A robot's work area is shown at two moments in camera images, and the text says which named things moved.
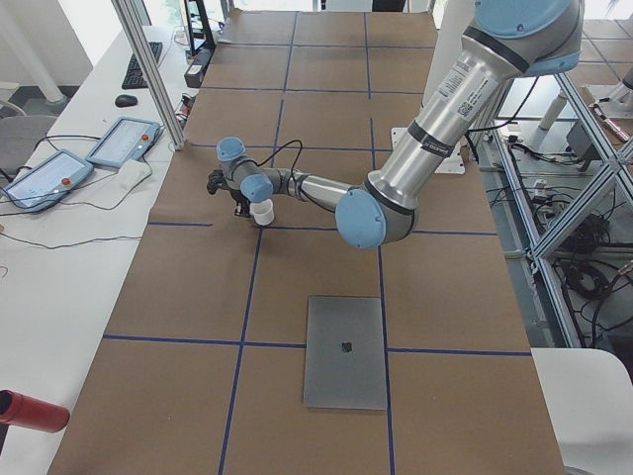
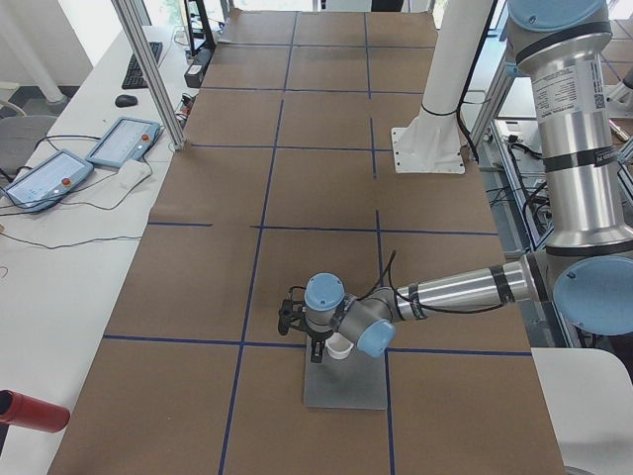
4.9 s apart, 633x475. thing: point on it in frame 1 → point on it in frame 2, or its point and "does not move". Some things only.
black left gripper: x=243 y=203 → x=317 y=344
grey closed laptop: x=343 y=366 does not move
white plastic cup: x=263 y=212 → x=338 y=346
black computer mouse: x=126 y=101 does not move
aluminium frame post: x=150 y=69 does not move
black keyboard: x=135 y=78 does not move
